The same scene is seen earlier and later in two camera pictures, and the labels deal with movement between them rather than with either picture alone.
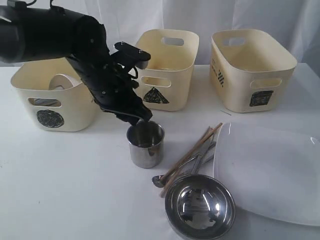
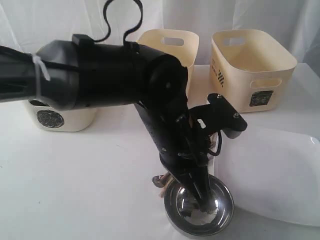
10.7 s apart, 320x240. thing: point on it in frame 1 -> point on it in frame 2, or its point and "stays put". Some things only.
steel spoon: (159, 180) stays put
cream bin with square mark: (252, 71) stays put
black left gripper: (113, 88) -> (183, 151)
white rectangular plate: (273, 172) stays put
